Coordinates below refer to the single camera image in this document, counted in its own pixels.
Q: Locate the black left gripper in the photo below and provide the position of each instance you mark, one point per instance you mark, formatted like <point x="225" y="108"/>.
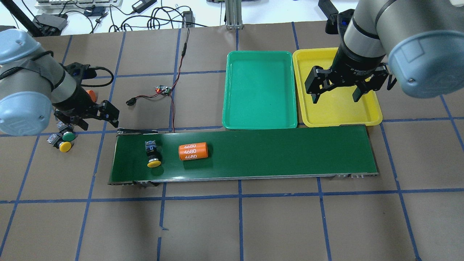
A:
<point x="75" y="100"/>

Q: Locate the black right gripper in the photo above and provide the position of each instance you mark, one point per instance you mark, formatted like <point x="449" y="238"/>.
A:
<point x="353" y="66"/>

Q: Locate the yellow push button switch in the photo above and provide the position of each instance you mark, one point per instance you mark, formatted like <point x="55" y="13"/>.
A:
<point x="152" y="154"/>

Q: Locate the orange 4680 battery cylinder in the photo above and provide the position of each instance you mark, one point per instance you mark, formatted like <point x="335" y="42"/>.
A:
<point x="193" y="151"/>

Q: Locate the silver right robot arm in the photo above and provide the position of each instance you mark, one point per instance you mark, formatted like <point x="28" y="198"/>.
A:
<point x="416" y="43"/>

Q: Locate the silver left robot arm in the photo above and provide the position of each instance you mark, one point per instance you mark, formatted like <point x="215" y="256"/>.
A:
<point x="34" y="86"/>

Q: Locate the yellow plastic tray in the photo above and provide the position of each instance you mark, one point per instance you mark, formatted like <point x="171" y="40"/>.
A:
<point x="336" y="107"/>

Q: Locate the plain orange cylinder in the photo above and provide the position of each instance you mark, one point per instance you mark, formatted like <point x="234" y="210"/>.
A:
<point x="92" y="95"/>

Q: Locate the green conveyor belt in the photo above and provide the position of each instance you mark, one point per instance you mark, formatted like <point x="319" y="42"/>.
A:
<point x="247" y="154"/>

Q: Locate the motor speed controller board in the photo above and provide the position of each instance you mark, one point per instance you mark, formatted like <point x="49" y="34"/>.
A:
<point x="163" y="90"/>

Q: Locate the green plastic tray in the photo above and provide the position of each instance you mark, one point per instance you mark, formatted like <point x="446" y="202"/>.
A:
<point x="259" y="91"/>

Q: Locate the black power adapter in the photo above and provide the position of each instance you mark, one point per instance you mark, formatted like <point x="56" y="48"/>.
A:
<point x="188" y="20"/>

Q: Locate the green push button switch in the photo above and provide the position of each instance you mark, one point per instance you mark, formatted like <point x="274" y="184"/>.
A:
<point x="66" y="131"/>

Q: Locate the aluminium frame post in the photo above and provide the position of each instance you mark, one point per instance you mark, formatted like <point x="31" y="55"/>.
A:
<point x="233" y="14"/>

